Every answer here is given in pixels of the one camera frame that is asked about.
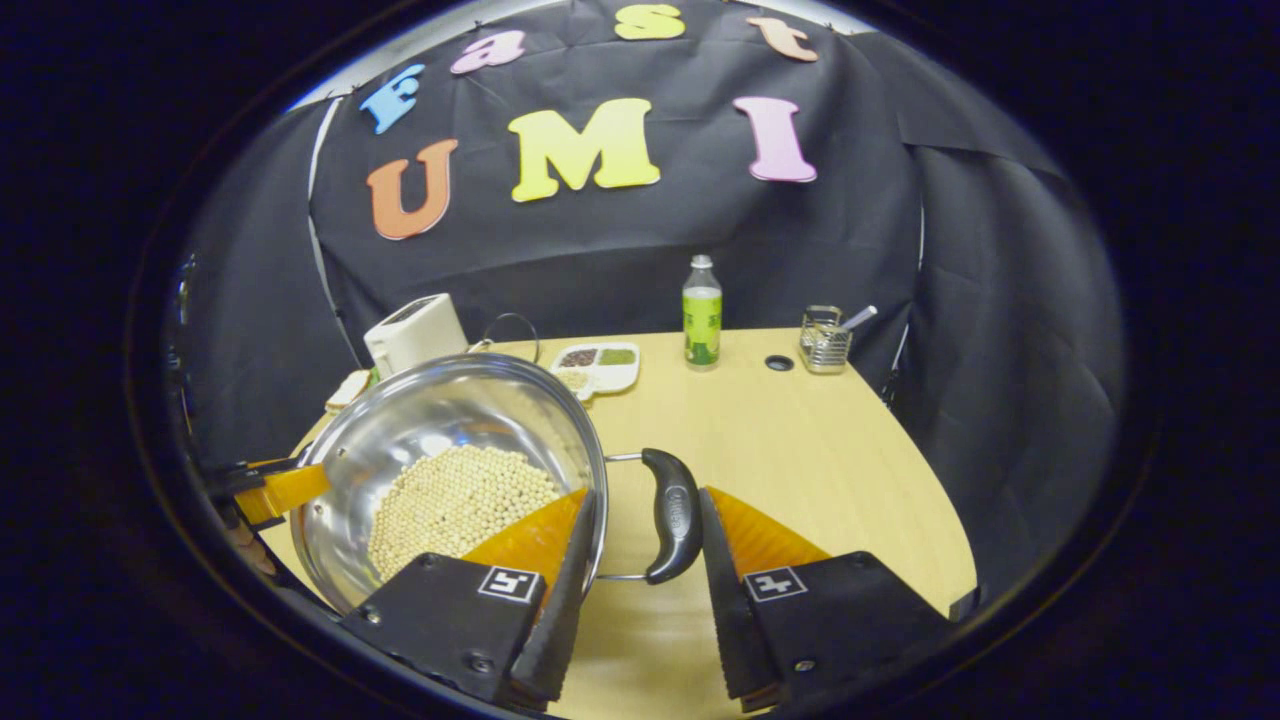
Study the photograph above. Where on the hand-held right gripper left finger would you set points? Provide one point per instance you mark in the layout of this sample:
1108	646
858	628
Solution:
560	600

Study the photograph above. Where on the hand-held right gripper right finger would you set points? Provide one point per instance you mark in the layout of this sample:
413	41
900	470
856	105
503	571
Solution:
730	610

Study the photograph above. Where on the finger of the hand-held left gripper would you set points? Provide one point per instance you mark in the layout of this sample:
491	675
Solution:
285	490

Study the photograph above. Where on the stainless steel pot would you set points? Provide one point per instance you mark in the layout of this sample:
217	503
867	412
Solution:
430	410

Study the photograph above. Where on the slice of bread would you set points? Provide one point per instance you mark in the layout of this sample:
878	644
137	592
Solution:
348	390

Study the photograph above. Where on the pile of beige beans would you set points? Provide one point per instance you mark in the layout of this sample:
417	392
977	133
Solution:
450	505

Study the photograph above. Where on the white toaster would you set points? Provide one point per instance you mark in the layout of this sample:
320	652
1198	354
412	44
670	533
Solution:
415	335

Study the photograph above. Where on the white divided tray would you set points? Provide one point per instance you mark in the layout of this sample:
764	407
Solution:
600	368

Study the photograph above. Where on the black table grommet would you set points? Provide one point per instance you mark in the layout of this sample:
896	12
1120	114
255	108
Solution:
779	363

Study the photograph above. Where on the green label bottle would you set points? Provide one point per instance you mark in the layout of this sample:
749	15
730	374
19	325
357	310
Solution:
702	320

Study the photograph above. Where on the metal utensil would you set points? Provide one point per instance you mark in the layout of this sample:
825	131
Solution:
860	317

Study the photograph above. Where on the black backdrop cloth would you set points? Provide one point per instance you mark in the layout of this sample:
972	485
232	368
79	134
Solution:
620	260

